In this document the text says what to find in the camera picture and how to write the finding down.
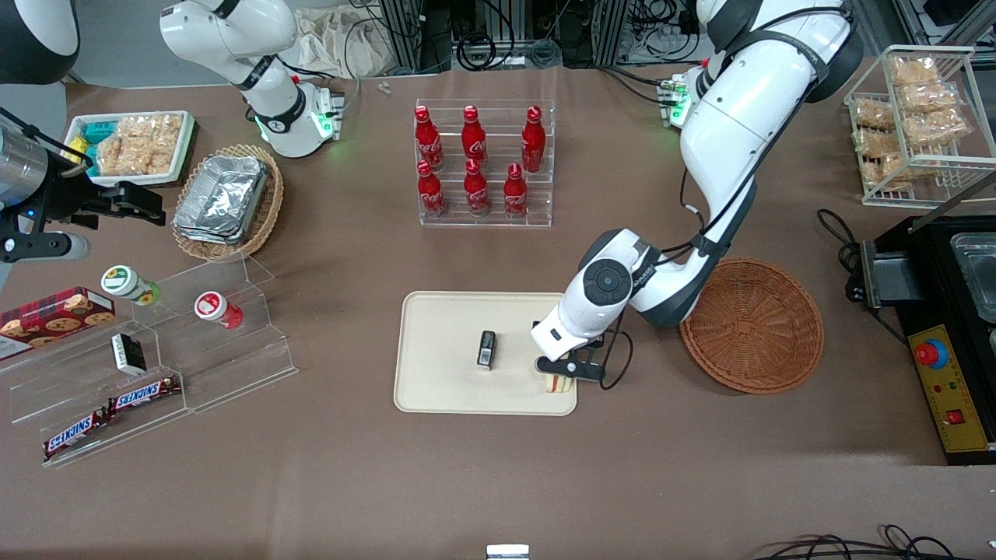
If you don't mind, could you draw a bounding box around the clear rice cracker pack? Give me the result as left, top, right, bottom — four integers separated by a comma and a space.
154, 115, 185, 160
878, 154, 928, 190
907, 109, 971, 146
891, 56, 940, 86
124, 117, 160, 176
95, 132, 129, 177
852, 100, 897, 130
899, 82, 963, 115
856, 128, 905, 158

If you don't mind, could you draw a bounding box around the white cloth bag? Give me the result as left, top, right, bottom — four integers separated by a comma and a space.
296, 6, 391, 79

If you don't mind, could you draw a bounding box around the red cola bottle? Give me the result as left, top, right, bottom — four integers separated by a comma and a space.
418, 160, 447, 219
503, 163, 529, 219
464, 158, 491, 217
461, 105, 487, 163
521, 106, 546, 173
415, 106, 444, 170

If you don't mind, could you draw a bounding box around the black cable bundle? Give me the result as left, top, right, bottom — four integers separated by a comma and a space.
751, 525, 996, 560

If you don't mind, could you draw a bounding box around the white rectangular bin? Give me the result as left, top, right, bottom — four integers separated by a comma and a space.
62, 111, 195, 188

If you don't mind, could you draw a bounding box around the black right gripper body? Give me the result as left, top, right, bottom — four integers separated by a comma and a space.
23, 177, 121, 212

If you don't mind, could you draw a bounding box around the clear acrylic stepped shelf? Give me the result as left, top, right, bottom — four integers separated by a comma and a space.
0, 253, 299, 470

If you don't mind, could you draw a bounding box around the white wire rack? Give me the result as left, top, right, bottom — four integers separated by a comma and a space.
844, 45, 996, 208

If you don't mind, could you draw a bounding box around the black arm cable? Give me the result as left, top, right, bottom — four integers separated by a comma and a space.
598, 325, 634, 391

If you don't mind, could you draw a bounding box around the cream plastic tray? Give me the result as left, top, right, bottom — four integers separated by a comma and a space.
394, 292, 578, 416

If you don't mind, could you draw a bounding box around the red lid strawberry cup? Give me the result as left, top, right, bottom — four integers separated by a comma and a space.
194, 291, 244, 330

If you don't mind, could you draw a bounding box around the brown wicker basket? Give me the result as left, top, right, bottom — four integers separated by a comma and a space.
679, 257, 826, 395

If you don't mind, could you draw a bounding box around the light wicker basket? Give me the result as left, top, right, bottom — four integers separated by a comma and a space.
171, 144, 285, 261

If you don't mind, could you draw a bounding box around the Snickers chocolate bar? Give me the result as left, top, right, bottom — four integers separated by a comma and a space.
107, 376, 182, 415
43, 410, 110, 460

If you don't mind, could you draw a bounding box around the clear acrylic bottle rack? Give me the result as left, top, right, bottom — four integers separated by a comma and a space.
415, 99, 557, 229

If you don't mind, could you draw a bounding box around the black appliance with yellow panel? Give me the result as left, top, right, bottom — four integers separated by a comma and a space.
860, 214, 996, 467

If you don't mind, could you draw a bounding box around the black appliance cable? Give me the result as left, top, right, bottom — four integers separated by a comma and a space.
817, 208, 907, 345

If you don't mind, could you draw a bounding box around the red plaid cookie box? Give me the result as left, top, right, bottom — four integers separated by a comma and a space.
0, 288, 116, 360

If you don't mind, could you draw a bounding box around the metal pan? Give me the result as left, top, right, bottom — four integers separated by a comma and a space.
949, 232, 996, 324

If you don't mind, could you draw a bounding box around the aluminium foil tray stack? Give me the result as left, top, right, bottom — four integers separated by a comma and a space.
173, 156, 269, 246

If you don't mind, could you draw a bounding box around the green lid sunflower cup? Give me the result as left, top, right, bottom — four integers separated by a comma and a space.
101, 264, 162, 306

